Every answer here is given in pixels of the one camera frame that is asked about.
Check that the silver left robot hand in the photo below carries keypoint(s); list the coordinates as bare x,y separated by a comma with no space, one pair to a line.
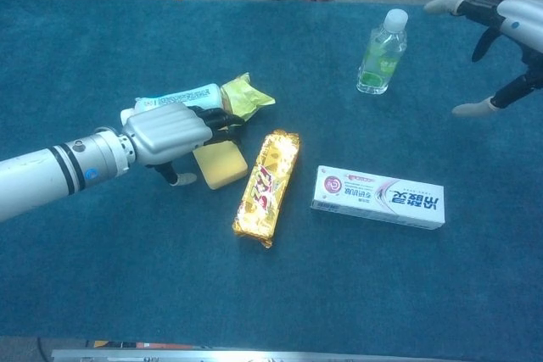
165,133

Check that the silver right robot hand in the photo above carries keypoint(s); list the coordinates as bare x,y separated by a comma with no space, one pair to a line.
522,18

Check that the white blue yogurt bottle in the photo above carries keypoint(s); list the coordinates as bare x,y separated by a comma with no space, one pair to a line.
186,97

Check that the yellow scouring sponge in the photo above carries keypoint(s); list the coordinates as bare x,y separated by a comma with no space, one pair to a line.
220,167

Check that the gold foil biscuit pack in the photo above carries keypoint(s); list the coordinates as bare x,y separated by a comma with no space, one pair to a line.
265,188

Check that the clear water bottle green label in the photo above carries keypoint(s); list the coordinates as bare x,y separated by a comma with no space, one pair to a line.
379,61

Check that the white toothpaste box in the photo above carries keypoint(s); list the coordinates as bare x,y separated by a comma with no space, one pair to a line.
382,196

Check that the yellow-green snack packet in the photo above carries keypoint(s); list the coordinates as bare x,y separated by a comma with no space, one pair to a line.
244,95

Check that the blue table cloth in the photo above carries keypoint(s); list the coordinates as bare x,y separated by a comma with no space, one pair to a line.
127,273

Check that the yellow strip under rail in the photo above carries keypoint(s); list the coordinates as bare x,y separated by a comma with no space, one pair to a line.
100,343

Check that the aluminium frame rail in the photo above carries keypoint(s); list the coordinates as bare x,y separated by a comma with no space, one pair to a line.
169,355

